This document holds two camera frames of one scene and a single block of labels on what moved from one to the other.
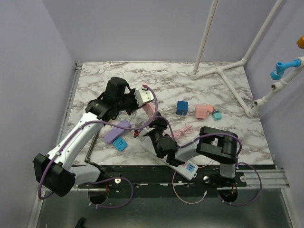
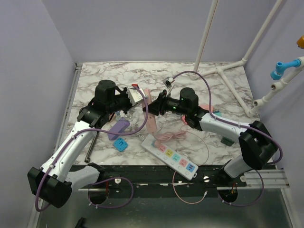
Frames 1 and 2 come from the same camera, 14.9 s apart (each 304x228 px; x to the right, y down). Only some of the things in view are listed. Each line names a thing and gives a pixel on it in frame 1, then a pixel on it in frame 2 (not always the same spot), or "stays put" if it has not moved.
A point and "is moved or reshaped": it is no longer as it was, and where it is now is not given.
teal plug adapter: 216,115 stays put
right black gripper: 162,122 → 159,106
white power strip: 186,169 stays put
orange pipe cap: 300,42 stays put
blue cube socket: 120,144 stays put
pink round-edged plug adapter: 149,109 is moved or reshaped
